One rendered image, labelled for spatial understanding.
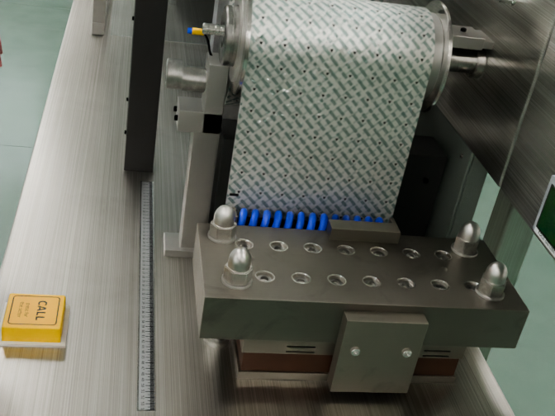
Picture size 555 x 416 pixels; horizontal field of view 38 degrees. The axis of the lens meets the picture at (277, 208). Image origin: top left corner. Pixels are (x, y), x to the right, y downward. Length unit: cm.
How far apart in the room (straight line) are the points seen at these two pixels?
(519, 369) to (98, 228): 175
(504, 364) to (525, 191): 175
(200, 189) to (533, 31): 49
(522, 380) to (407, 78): 175
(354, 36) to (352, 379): 42
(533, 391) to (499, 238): 130
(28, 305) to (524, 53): 68
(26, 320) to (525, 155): 63
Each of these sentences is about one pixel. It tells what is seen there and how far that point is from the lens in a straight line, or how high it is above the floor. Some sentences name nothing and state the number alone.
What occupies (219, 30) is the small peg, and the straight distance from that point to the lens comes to 102.
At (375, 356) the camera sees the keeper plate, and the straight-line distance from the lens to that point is 98.
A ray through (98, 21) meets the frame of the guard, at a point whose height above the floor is 94.
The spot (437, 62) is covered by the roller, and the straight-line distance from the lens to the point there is 105.
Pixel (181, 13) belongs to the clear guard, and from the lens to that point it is 205.
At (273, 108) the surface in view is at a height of 118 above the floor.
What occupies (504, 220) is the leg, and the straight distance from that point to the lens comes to 138.
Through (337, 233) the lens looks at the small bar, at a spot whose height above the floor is 104.
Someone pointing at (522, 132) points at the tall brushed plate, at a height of 122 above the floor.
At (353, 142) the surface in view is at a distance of 106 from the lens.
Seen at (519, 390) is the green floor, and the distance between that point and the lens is 263.
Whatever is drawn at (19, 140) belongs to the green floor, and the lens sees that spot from 353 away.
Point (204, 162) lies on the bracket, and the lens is 113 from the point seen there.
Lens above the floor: 157
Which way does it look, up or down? 29 degrees down
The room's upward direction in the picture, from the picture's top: 10 degrees clockwise
